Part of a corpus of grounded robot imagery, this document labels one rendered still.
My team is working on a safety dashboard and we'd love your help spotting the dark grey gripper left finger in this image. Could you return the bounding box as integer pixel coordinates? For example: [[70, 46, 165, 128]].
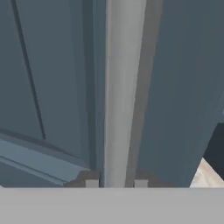
[[64, 168, 102, 188]]

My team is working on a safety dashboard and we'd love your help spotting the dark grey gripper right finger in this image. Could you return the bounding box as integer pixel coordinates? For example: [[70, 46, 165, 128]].
[[133, 168, 173, 188]]

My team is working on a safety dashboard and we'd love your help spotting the grey cabinet door handle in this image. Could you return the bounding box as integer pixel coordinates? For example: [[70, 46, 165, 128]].
[[102, 0, 148, 188]]

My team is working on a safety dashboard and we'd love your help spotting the blue-grey cabinet door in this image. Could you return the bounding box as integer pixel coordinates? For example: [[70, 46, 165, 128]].
[[125, 0, 224, 188], [0, 0, 107, 188]]

